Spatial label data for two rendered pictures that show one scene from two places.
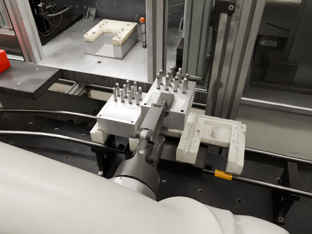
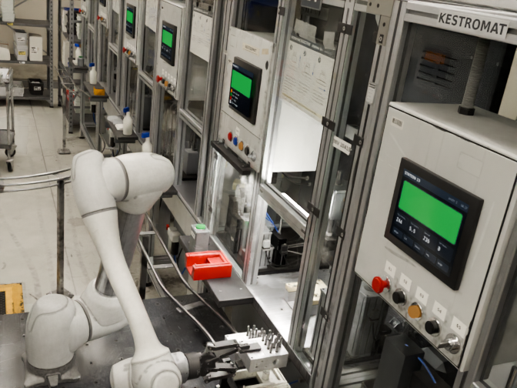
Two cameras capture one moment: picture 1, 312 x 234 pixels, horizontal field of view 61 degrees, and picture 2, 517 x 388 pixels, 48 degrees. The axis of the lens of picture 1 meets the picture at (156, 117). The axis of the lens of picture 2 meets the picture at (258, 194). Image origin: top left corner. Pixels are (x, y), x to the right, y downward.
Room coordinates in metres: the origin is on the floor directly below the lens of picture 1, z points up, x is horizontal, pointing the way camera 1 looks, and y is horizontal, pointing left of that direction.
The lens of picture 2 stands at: (-0.58, -1.07, 2.06)
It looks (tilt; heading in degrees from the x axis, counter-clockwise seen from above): 21 degrees down; 47
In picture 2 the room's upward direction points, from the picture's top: 8 degrees clockwise
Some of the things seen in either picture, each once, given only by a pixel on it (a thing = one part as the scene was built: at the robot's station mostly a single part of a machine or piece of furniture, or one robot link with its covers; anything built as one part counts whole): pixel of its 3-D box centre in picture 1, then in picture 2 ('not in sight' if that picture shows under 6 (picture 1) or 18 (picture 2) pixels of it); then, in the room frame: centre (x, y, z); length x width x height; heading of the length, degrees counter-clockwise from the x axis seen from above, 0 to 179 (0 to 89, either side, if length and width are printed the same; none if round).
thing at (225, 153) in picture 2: not in sight; (230, 154); (0.80, 0.61, 1.37); 0.36 x 0.04 x 0.04; 73
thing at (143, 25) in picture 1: (144, 32); not in sight; (0.88, 0.04, 0.96); 0.03 x 0.03 x 0.12; 73
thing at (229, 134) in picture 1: (168, 139); (258, 386); (0.49, -0.03, 0.84); 0.36 x 0.14 x 0.10; 73
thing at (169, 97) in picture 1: (163, 104); (248, 347); (0.44, -0.02, 0.99); 0.07 x 0.03 x 0.01; 164
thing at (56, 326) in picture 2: not in sight; (53, 326); (0.07, 0.56, 0.85); 0.18 x 0.16 x 0.22; 5
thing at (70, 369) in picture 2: not in sight; (51, 365); (0.06, 0.54, 0.71); 0.22 x 0.18 x 0.06; 73
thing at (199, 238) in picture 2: not in sight; (201, 239); (0.75, 0.68, 0.97); 0.08 x 0.08 x 0.12; 73
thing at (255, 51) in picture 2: not in sight; (270, 97); (0.93, 0.57, 1.60); 0.42 x 0.29 x 0.46; 73
